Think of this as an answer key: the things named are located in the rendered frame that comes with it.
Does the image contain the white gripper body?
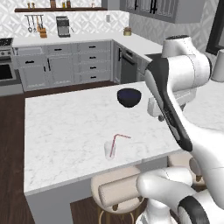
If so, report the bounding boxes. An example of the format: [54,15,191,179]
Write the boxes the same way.
[147,96,167,118]

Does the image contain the red and white straw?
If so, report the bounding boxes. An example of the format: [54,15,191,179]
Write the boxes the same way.
[109,133,132,158]

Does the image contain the clear glass cup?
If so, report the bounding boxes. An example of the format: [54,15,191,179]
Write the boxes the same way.
[103,141,117,161]

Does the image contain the dark blue bowl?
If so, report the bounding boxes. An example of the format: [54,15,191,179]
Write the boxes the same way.
[116,87,143,109]

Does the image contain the beige round stool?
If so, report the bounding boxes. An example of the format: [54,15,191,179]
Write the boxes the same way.
[90,165,148,224]
[167,150,206,187]

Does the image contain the black dishwasher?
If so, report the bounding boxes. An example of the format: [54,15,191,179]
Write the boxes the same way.
[120,49,138,84]

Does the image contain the grey corner cupboard run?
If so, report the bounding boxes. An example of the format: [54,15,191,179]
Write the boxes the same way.
[111,40,153,86]

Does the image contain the white cylinder canister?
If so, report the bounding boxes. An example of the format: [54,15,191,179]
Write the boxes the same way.
[210,48,224,83]

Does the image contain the small tan jar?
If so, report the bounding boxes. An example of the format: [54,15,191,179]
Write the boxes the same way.
[122,26,132,37]

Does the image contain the grey base cupboard run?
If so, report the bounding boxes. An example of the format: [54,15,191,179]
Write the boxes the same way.
[12,39,114,92]

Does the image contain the grey coffee machine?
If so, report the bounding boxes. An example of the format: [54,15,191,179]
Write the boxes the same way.
[55,16,72,39]

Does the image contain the wooden knife block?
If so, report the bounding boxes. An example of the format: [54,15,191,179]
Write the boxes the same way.
[38,27,48,39]

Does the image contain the grey kitchen island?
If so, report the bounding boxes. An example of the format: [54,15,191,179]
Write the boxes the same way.
[24,155,177,224]

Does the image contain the steel stove with oven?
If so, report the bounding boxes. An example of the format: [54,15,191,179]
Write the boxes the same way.
[0,37,25,98]

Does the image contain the grey wall cupboards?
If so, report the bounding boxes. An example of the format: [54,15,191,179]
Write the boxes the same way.
[101,0,206,25]

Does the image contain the black window frame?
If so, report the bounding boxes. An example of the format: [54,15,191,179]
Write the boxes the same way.
[205,0,224,56]

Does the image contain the dark wooden wall shelf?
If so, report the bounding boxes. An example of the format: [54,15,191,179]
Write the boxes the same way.
[14,7,109,13]

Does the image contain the rail with hanging tools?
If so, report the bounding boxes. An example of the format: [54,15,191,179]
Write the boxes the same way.
[24,14,46,33]

